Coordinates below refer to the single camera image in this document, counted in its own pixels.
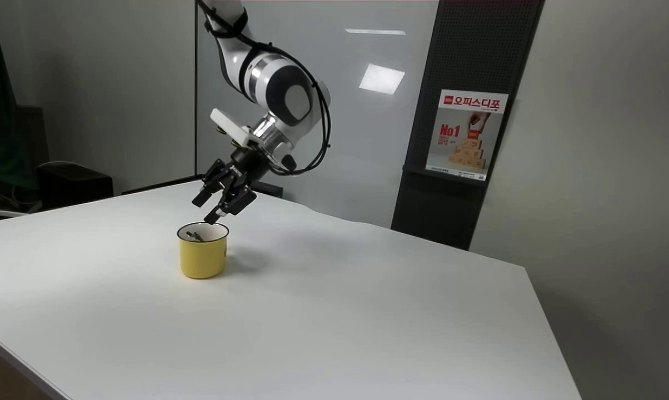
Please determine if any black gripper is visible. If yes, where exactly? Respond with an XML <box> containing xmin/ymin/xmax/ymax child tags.
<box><xmin>192</xmin><ymin>148</ymin><xmax>268</xmax><ymax>225</ymax></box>

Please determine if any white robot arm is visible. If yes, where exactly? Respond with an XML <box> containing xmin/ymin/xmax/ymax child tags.
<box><xmin>194</xmin><ymin>0</ymin><xmax>331</xmax><ymax>225</ymax></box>

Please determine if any yellow enamel cup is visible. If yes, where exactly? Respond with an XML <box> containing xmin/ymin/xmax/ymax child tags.
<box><xmin>176</xmin><ymin>221</ymin><xmax>229</xmax><ymax>280</ymax></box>

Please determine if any black box on left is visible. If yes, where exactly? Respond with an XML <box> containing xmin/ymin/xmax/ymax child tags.
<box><xmin>38</xmin><ymin>163</ymin><xmax>114</xmax><ymax>208</ymax></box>

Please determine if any white glossy board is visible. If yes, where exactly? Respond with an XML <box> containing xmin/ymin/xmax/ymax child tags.
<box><xmin>194</xmin><ymin>0</ymin><xmax>439</xmax><ymax>228</ymax></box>

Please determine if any red and white poster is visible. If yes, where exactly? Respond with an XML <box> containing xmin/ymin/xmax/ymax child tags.
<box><xmin>424</xmin><ymin>88</ymin><xmax>509</xmax><ymax>181</ymax></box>

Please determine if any dark brochure stand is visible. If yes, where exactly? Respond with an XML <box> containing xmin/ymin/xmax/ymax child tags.
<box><xmin>391</xmin><ymin>0</ymin><xmax>544</xmax><ymax>249</ymax></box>

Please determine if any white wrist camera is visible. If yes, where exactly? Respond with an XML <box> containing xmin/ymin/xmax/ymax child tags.
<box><xmin>209</xmin><ymin>109</ymin><xmax>248</xmax><ymax>147</ymax></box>

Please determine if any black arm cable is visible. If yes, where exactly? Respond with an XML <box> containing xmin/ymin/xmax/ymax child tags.
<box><xmin>197</xmin><ymin>0</ymin><xmax>334</xmax><ymax>177</ymax></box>

